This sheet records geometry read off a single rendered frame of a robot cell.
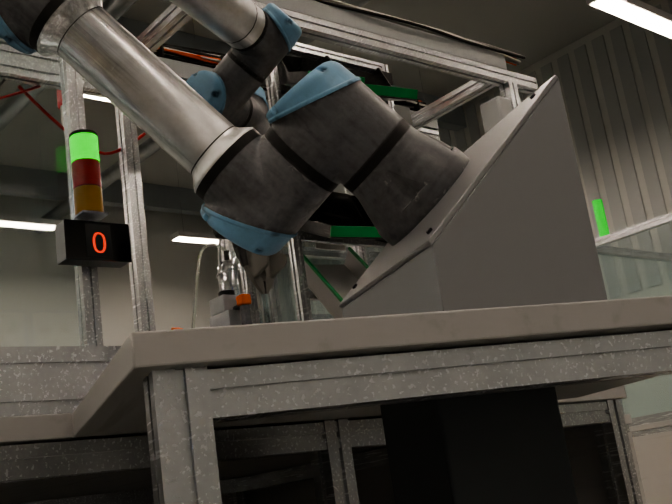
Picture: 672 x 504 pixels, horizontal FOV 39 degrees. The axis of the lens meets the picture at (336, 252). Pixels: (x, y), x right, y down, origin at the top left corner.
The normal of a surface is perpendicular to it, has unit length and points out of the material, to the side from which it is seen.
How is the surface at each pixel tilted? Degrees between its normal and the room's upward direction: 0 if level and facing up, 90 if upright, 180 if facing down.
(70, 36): 113
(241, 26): 141
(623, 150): 90
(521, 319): 90
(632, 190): 90
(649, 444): 90
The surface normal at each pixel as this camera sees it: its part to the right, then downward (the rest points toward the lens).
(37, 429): 0.62, -0.29
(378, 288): -0.93, 0.04
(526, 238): 0.33, -0.29
